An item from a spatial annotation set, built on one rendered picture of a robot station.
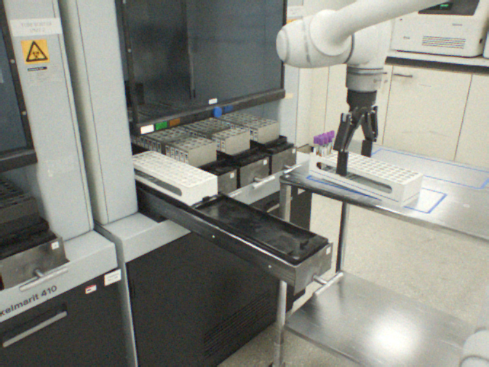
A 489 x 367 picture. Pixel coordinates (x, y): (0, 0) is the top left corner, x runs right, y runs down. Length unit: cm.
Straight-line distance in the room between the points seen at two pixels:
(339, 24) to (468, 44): 219
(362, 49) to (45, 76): 71
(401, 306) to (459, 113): 175
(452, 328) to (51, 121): 137
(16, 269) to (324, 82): 294
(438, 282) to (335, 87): 176
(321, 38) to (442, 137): 232
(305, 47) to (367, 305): 100
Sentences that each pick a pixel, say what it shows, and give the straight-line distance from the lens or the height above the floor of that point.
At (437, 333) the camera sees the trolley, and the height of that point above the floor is 28.
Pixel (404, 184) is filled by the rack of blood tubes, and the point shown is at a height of 88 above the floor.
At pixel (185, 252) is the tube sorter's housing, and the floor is 61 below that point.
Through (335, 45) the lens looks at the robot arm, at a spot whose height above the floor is 120.
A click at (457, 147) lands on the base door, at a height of 35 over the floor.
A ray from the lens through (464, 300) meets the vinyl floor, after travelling 236.
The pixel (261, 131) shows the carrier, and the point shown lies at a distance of 154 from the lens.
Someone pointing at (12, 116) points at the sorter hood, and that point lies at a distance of 106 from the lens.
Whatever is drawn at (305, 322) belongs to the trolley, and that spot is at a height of 28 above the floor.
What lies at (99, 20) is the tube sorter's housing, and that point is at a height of 125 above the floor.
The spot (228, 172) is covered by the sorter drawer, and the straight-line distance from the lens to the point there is 135.
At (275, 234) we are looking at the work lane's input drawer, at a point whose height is 80.
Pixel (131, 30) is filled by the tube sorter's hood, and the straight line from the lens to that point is 116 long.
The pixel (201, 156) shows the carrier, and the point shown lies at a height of 85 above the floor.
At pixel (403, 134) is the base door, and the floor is 36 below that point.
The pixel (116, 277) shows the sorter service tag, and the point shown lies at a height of 64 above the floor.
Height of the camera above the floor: 132
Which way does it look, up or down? 24 degrees down
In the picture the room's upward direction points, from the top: straight up
